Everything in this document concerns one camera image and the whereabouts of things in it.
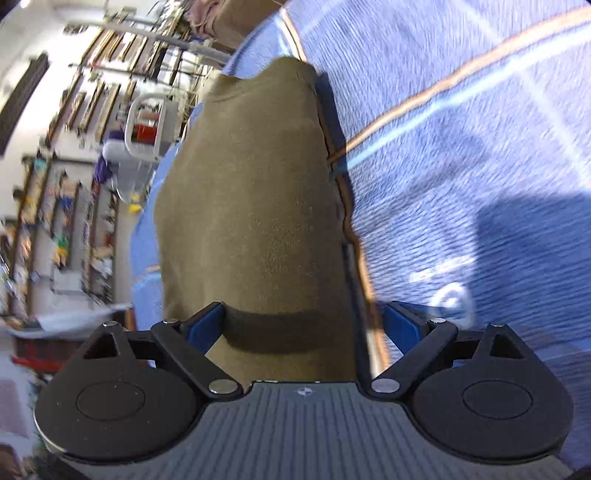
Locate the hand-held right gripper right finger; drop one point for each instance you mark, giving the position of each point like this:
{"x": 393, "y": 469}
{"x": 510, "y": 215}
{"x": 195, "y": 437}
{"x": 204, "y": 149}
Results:
{"x": 402, "y": 323}

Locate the cluttered wall shelves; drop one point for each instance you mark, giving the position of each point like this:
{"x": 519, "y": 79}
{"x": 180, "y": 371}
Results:
{"x": 69, "y": 198}

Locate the olive green knit garment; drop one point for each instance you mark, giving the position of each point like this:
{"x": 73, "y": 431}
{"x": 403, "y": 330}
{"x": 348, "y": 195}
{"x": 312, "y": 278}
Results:
{"x": 254, "y": 207}

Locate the blue striped blanket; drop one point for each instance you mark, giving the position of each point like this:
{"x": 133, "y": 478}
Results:
{"x": 461, "y": 184}

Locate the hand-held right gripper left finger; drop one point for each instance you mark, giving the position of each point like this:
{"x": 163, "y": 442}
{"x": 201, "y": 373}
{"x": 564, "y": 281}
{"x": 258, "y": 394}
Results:
{"x": 203, "y": 327}

